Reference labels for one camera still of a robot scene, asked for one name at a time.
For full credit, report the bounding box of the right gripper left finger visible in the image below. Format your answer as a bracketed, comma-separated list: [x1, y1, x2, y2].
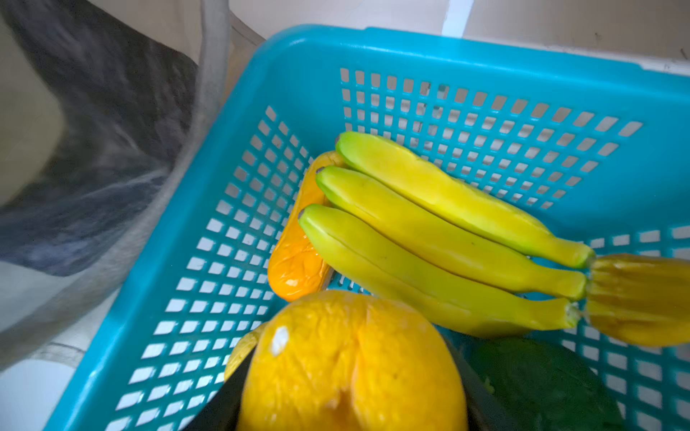
[183, 348, 254, 431]

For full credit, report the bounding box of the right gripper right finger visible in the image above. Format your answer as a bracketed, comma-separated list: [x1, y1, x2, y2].
[444, 339, 520, 431]

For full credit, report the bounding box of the white canvas grocery bag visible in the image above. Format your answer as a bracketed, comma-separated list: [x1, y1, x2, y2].
[1, 1, 238, 369]

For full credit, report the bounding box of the green avocado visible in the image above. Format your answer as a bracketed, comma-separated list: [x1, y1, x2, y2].
[469, 338, 625, 430]

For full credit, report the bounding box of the orange corn cob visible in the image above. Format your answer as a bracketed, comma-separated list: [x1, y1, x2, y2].
[268, 151, 344, 302]

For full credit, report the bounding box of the green banana bunch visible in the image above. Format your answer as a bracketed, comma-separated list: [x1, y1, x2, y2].
[296, 132, 689, 348]

